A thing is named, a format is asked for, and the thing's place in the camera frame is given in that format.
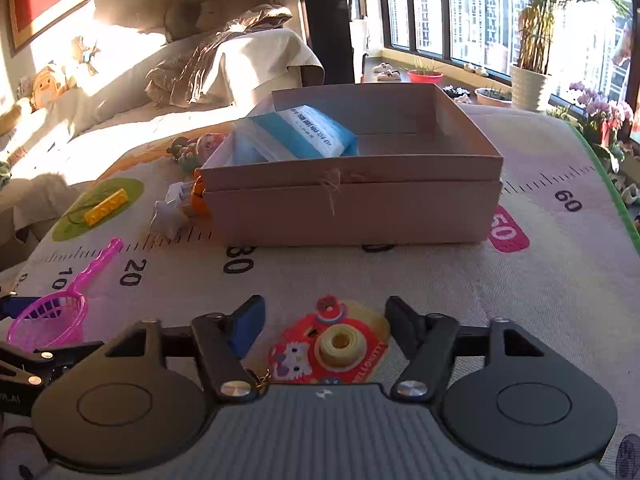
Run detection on white star toy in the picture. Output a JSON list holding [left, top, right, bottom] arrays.
[[150, 200, 193, 241]]

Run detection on printed play mat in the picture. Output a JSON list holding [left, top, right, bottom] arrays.
[[0, 102, 640, 480]]

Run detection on red bowl planter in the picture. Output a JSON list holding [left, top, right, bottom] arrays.
[[407, 57, 445, 86]]

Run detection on beige covered sofa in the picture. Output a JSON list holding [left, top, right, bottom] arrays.
[[0, 5, 326, 256]]

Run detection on brown cardboard box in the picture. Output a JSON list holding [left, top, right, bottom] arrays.
[[200, 82, 504, 247]]

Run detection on orange faced plush doll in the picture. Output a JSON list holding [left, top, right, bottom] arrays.
[[27, 62, 71, 111]]

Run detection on orange plastic toy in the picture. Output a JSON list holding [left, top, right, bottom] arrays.
[[192, 170, 212, 218]]

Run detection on grey plush toy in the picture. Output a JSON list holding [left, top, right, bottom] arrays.
[[164, 0, 226, 43]]

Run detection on shiny beige jacket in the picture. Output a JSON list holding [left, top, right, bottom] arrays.
[[146, 4, 293, 108]]

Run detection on yellow plush toy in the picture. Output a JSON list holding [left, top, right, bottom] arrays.
[[0, 97, 33, 136]]

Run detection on pink orchid plant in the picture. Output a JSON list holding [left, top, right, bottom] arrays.
[[570, 81, 636, 146]]

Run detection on tall plant in white pot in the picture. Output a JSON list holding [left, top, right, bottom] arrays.
[[510, 0, 636, 113]]

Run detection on round beige plant pot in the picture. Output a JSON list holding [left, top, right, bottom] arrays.
[[474, 87, 513, 108]]

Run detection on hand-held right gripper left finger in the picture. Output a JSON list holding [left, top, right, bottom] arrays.
[[102, 295, 266, 405]]

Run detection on red toy camera keychain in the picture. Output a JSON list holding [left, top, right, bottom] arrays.
[[269, 294, 391, 387]]

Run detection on colourful cartoon toy figure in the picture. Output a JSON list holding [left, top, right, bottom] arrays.
[[169, 132, 225, 172]]

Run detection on pink toy net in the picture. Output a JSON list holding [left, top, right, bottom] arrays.
[[7, 238, 124, 351]]

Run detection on small white packet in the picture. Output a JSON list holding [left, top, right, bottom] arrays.
[[166, 181, 196, 207]]

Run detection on blue tissue packet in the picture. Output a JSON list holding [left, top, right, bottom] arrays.
[[247, 104, 359, 161]]

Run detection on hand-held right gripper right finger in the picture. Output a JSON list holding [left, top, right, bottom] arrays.
[[385, 296, 548, 405]]

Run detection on black pillar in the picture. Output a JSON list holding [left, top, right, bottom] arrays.
[[299, 0, 356, 86]]

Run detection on yellow toy brick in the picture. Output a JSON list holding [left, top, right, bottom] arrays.
[[84, 188, 128, 226]]

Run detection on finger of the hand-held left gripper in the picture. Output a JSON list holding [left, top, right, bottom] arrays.
[[0, 287, 38, 318], [0, 341, 103, 386]]

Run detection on black window frame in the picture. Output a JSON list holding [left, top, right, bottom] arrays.
[[382, 0, 640, 146]]

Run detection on small pale plush toy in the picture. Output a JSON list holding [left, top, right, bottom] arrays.
[[70, 35, 101, 76]]

